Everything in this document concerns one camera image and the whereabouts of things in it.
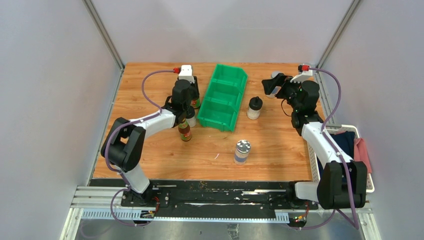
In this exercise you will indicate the silver lid blue label jar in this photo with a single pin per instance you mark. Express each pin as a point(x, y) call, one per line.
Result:
point(242, 150)

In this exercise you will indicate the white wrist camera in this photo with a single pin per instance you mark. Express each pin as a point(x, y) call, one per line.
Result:
point(304, 73)
point(185, 72)

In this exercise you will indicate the dark blue cloth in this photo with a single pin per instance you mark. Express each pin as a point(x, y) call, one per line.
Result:
point(345, 141)

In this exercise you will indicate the aluminium corner frame post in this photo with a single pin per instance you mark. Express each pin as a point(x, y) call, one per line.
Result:
point(104, 33)

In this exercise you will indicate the pink cloth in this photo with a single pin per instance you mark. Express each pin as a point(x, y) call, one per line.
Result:
point(360, 153)

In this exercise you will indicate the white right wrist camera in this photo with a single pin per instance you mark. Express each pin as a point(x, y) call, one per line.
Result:
point(304, 73)

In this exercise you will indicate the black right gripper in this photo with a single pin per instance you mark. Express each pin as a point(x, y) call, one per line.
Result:
point(270, 85)

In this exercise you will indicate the aluminium front rail frame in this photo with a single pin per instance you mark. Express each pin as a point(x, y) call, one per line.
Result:
point(103, 203)

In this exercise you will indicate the right aluminium corner post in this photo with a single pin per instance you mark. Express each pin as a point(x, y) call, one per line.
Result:
point(351, 10)

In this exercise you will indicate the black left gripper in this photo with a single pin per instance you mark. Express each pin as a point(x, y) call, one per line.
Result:
point(194, 86)

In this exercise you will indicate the black cap salt jar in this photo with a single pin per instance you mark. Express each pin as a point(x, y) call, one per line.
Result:
point(191, 116)

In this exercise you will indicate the green plastic triple bin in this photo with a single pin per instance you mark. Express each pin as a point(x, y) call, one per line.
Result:
point(222, 100)

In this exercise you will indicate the black cap white powder jar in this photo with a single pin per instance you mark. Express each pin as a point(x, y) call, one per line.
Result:
point(254, 108)

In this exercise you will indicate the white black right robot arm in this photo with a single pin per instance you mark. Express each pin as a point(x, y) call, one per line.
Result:
point(343, 183)

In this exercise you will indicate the white plastic basket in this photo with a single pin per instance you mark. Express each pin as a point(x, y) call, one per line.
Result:
point(334, 129)

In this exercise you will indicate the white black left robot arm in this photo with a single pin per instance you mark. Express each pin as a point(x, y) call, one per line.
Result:
point(122, 148)

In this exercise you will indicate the silver lid spice jar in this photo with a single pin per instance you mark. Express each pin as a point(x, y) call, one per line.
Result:
point(273, 85)

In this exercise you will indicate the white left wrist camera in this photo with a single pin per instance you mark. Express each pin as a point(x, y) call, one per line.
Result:
point(185, 72)

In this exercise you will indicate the yellow cap sauce bottle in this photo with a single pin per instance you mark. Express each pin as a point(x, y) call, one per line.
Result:
point(196, 103)
point(185, 130)

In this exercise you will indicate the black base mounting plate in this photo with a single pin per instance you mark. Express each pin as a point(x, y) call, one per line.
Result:
point(212, 199)

